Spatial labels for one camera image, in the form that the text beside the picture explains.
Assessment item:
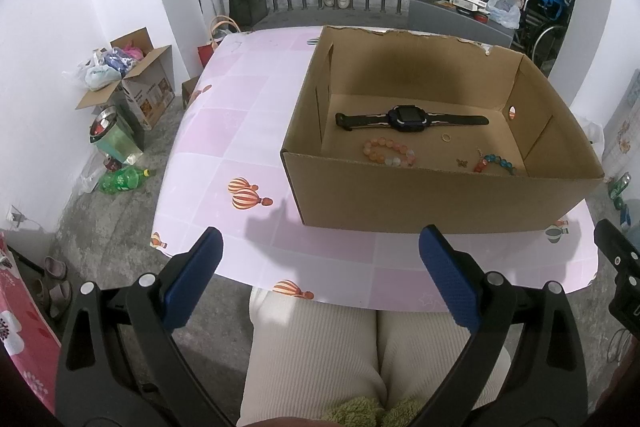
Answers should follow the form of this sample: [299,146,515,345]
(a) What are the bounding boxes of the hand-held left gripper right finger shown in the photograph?
[415,224,588,427]

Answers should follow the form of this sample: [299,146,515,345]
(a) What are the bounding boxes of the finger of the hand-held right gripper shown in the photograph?
[594,219,640,275]

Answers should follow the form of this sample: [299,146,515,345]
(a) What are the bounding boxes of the green soda bottle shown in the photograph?
[100,167,151,195]

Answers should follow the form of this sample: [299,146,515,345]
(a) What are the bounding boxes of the white plastic bag with clothes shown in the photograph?
[485,0,523,29]

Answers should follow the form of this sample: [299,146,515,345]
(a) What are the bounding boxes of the multicoloured bead bracelet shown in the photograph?
[473,149,518,176]

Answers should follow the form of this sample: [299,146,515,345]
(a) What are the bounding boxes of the wheelchair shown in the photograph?
[512,0,576,72]

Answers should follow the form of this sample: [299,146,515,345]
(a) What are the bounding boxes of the small open cardboard box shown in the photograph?
[75,27,176,130]

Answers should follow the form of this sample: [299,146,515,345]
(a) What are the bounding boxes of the tote bag with handles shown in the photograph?
[197,16,243,68]

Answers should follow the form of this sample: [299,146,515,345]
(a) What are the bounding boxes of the pink floral cloth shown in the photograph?
[0,232,62,414]

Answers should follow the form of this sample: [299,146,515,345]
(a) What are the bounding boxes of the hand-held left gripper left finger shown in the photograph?
[55,227,233,427]

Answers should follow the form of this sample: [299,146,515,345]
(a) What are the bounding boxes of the grey cabinet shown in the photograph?
[407,0,516,50]

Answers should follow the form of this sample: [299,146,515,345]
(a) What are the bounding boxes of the pair of slippers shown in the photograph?
[32,257,73,319]

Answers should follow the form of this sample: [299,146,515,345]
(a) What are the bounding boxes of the white plastic bag with print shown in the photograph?
[62,52,123,92]

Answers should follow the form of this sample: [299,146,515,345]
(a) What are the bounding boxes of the black smartwatch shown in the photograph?
[335,105,490,134]

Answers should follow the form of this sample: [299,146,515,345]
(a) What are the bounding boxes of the person's legs in cream pants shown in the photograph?
[237,287,513,427]

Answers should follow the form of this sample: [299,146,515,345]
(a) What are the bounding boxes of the green fuzzy cloth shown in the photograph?
[320,396,426,427]

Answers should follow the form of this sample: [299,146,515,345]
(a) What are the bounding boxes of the large white plastic bag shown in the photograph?
[580,114,606,158]

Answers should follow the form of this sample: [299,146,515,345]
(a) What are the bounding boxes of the orange bead bracelet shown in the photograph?
[363,137,417,168]

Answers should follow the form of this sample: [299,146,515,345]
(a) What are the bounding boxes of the green bin with metal bowl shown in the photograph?
[89,106,145,165]

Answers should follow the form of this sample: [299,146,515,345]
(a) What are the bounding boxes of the large brown cardboard box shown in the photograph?
[280,25,606,235]

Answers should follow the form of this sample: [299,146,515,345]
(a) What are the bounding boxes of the blue floral cloth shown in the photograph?
[625,69,640,108]

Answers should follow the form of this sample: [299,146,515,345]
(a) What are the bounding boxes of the small green glass bottle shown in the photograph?
[607,172,632,210]

